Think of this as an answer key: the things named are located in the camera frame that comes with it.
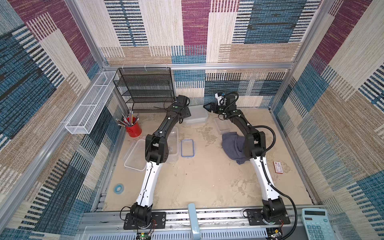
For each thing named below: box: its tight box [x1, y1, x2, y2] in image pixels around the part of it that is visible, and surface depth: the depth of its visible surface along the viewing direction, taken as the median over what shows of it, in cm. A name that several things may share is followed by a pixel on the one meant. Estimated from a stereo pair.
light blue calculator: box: [301, 208, 338, 240], surface depth 71 cm
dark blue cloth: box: [221, 132, 250, 165], surface depth 96 cm
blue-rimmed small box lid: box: [181, 139, 195, 158], surface depth 102 cm
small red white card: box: [273, 161, 283, 174], surface depth 91 cm
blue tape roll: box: [113, 183, 125, 195], surface depth 85 cm
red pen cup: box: [123, 116, 142, 138], surface depth 104 cm
